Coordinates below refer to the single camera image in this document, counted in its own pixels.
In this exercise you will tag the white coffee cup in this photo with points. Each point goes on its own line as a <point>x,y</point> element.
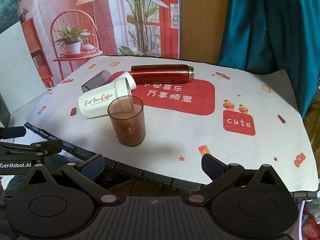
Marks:
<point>96,105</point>

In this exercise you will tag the red printed packet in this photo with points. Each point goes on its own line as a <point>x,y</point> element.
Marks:
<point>311,225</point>

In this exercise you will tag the grey transparent cup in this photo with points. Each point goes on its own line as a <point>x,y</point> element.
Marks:
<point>96,80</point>

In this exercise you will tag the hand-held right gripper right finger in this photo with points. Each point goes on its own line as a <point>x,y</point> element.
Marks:
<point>213,167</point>

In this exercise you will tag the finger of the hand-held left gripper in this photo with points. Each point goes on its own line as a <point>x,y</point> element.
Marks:
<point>13,131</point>
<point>50,146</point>

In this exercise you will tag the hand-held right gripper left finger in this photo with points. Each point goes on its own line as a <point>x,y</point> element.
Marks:
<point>93,167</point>

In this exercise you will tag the brown transparent cup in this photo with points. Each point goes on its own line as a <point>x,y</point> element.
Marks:
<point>128,127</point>

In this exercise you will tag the black plastic table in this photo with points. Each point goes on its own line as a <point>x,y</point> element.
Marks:
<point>125,168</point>

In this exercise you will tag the teal curtain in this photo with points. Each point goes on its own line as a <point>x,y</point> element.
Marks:
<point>262,17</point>

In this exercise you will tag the white board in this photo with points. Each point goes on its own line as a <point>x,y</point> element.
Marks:
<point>17,67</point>

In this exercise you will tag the white bottle cap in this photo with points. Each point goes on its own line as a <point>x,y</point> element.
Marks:
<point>130,78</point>

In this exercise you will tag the wall poster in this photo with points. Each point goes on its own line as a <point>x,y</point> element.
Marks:
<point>112,17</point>

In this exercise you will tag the white printed table mat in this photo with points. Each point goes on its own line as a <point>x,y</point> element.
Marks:
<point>180,135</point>

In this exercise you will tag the red metal thermos bottle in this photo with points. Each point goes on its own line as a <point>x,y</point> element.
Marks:
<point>160,74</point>

